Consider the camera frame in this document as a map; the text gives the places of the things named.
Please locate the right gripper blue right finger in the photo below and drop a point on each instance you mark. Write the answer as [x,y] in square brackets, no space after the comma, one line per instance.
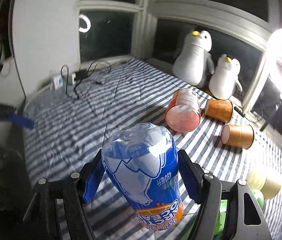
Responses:
[192,176]

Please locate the small plush penguin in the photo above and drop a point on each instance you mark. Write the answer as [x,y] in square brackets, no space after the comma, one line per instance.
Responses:
[225,78]

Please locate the far brown paper cup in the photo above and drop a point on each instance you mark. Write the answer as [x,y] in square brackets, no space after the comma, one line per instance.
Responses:
[219,110]

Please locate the large plush penguin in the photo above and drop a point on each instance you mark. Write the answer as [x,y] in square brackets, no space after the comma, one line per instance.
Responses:
[194,64]

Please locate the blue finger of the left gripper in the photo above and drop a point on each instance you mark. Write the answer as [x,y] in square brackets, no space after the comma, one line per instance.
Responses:
[18,120]

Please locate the brown paper cup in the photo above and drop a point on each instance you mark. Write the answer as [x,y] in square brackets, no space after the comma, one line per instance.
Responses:
[219,110]
[241,136]

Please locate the orange pink plastic bottle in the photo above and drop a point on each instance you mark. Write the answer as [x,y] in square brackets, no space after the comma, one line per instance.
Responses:
[183,113]

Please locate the black light tripod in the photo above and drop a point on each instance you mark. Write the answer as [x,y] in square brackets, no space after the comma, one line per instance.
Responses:
[264,119]

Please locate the near brown paper cup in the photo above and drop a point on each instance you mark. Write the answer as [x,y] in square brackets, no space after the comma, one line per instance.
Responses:
[241,136]

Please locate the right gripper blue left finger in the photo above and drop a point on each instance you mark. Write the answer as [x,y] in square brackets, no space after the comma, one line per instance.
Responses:
[92,174]

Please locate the black power adapter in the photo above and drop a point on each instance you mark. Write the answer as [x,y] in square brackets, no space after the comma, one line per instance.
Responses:
[80,75]

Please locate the green plastic bottle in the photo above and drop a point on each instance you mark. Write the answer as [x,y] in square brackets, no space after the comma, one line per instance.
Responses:
[241,216]

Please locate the white power strip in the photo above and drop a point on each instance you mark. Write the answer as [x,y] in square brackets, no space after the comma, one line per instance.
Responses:
[61,81]

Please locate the white ring light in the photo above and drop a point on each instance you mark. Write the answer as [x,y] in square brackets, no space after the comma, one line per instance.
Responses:
[272,54]

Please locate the blue label plastic bottle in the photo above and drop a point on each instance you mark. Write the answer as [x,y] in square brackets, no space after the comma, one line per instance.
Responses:
[142,163]

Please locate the blue white striped bedsheet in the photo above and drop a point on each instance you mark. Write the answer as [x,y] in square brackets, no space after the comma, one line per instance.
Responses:
[70,127]

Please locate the cream paper cup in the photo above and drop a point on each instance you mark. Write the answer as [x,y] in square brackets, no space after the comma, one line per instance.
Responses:
[266,181]

